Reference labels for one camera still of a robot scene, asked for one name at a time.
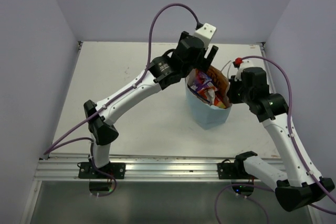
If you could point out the red emergency knob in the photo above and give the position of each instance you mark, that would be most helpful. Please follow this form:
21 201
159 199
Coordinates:
237 62

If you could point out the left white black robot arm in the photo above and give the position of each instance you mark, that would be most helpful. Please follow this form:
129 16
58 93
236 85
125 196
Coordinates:
164 71

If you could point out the light blue paper bag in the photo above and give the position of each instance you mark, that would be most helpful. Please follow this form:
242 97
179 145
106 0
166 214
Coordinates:
205 115

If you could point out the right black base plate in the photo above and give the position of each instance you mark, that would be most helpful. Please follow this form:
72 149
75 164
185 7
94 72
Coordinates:
233 170

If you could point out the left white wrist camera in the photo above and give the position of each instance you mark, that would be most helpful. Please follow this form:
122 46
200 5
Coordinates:
205 32

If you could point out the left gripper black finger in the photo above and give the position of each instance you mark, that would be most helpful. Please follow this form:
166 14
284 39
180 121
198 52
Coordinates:
210 57
183 38

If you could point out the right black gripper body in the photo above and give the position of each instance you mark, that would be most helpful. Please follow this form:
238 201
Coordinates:
237 94

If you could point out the aluminium mounting rail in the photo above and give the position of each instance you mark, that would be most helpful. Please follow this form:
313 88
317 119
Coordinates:
137 168

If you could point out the yellow Kettle chips bag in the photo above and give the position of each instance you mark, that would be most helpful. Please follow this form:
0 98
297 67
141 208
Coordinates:
219 81

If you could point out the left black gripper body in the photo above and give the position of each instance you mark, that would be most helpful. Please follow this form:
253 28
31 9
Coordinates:
199 64

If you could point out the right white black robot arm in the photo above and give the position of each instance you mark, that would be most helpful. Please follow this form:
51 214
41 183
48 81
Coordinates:
301 183

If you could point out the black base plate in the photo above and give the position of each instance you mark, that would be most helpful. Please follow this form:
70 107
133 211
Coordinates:
233 170
86 171

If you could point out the orange snack packet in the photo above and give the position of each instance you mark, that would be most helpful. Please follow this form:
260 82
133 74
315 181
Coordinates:
210 94

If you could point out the purple snack packet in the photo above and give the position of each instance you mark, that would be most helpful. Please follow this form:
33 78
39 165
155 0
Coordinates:
201 81

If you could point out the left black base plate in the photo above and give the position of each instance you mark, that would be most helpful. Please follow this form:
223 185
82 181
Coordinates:
86 171

